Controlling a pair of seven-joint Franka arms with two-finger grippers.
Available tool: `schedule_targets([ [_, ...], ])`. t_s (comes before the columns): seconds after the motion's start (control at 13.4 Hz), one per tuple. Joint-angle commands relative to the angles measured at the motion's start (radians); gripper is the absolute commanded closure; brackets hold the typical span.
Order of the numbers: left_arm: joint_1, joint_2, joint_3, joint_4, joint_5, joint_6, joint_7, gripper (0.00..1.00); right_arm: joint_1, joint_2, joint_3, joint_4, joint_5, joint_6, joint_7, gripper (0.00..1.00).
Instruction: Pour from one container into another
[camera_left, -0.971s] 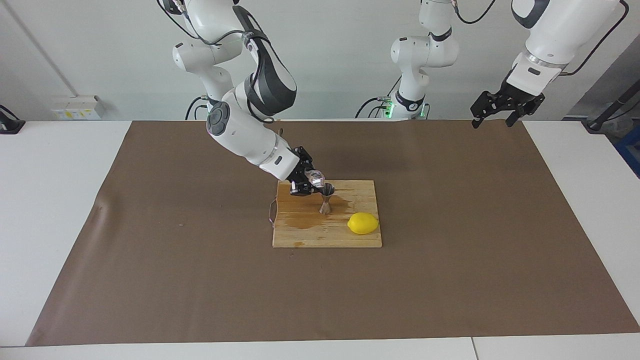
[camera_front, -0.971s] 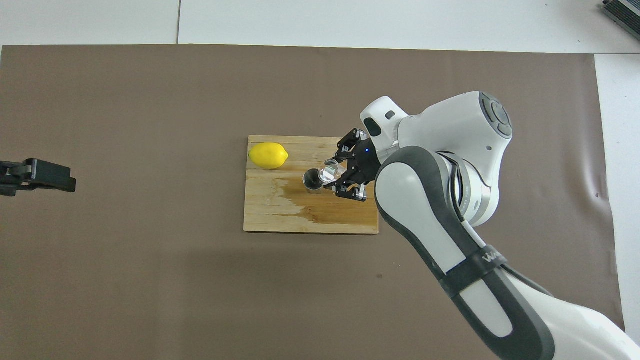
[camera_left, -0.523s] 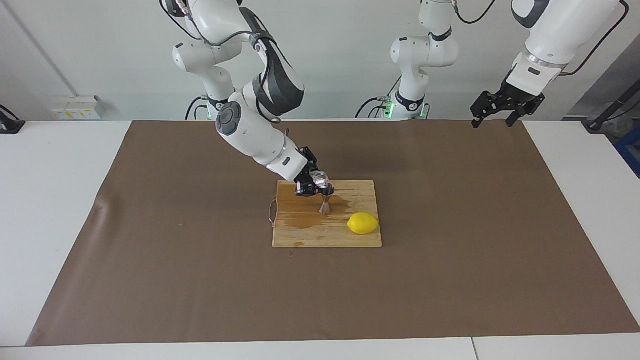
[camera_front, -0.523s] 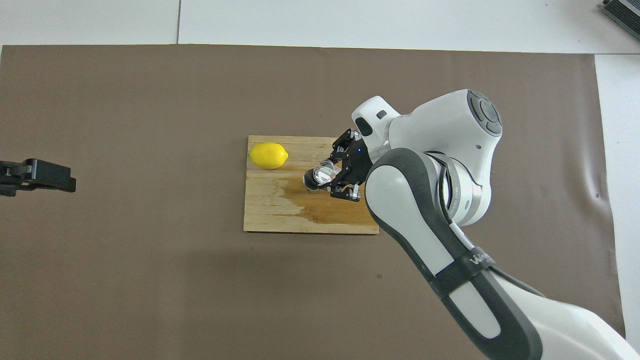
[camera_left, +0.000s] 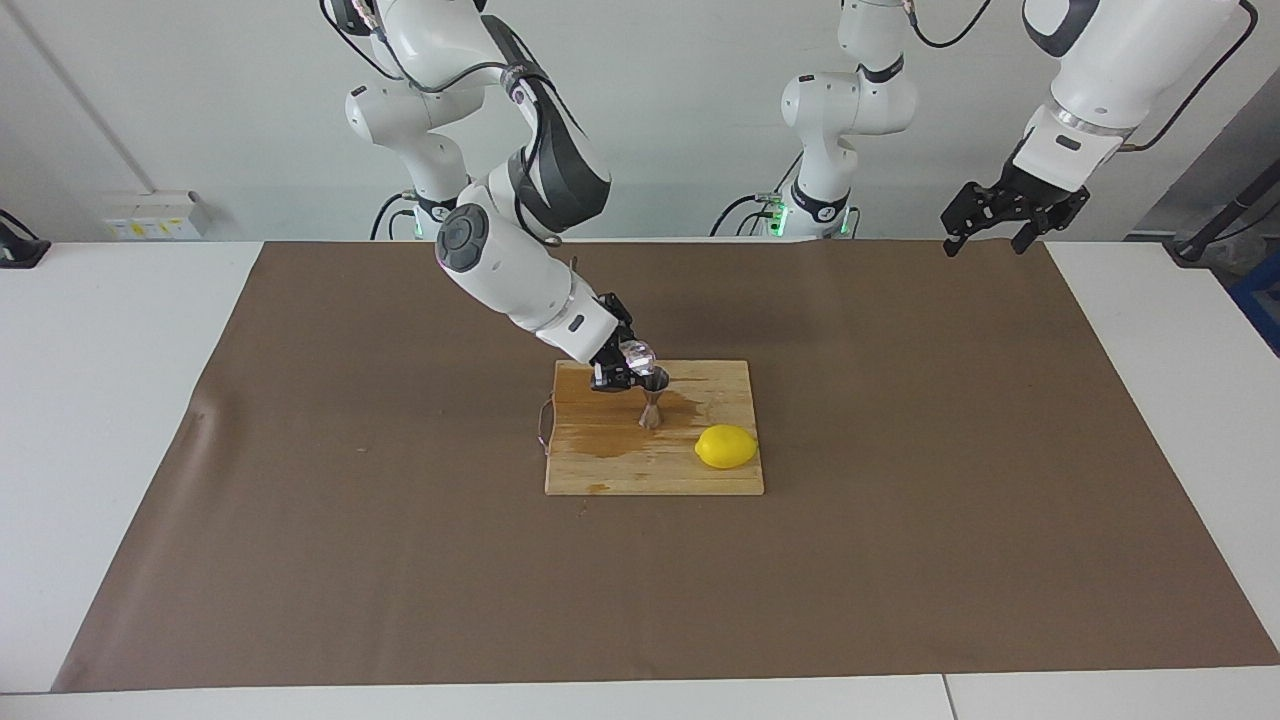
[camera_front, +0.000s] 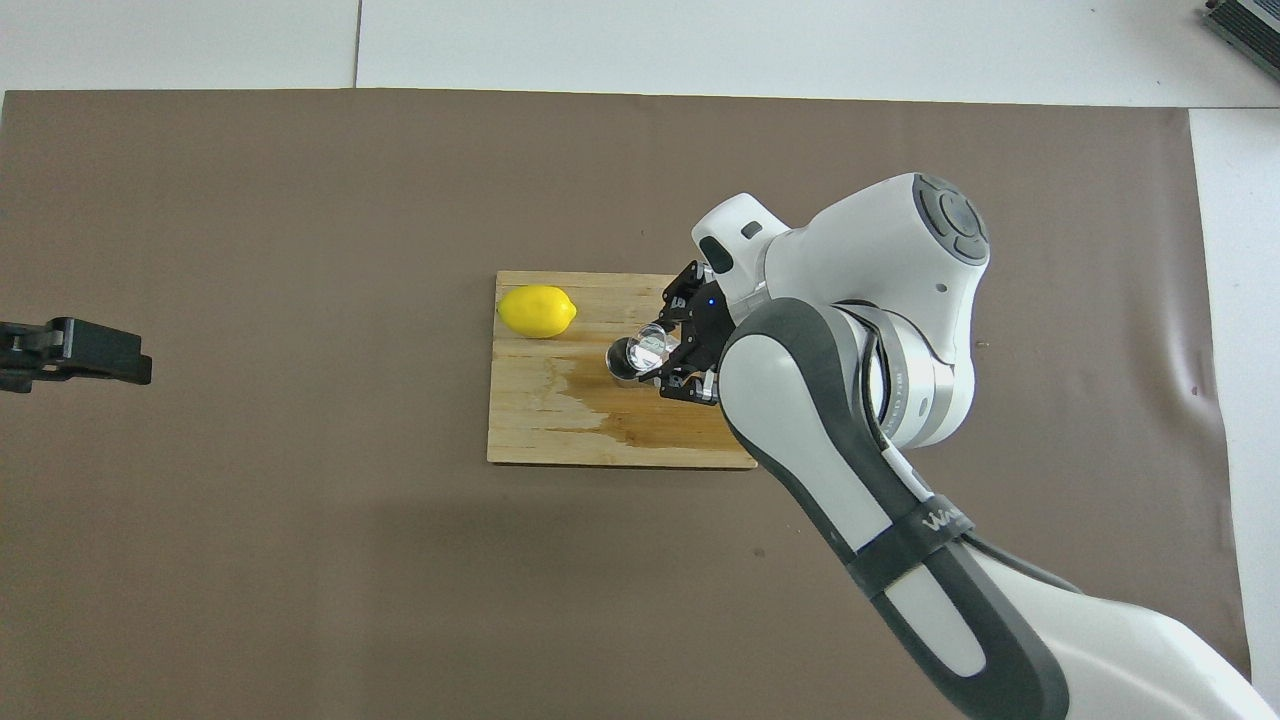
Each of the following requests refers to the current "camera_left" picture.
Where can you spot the blue plastic crate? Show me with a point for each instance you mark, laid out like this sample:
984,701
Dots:
1265,295

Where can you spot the black tripod stand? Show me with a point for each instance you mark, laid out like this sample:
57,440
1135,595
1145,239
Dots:
1190,250

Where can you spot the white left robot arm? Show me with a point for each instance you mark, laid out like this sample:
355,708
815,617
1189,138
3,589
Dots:
850,100

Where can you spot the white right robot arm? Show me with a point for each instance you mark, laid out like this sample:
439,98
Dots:
500,280

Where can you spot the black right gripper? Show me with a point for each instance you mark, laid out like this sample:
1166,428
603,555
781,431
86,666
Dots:
604,350

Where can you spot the white wall socket box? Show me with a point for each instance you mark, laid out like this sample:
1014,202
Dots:
155,215

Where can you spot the brown paper table mat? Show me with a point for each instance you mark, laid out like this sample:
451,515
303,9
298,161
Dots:
500,580

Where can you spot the yellow lemon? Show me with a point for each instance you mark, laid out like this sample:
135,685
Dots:
726,447

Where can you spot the black clamp mount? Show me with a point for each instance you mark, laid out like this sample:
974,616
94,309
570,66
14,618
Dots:
22,252

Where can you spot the wooden cutting board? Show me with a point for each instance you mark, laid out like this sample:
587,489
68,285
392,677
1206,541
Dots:
620,465

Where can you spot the small clear glass cup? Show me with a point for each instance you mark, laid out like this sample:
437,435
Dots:
638,355

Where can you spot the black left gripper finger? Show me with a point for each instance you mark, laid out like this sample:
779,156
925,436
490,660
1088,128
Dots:
1050,225
970,208

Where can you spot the steel double jigger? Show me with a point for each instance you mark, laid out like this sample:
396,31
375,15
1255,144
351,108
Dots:
653,412

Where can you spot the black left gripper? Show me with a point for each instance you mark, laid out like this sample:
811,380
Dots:
604,350

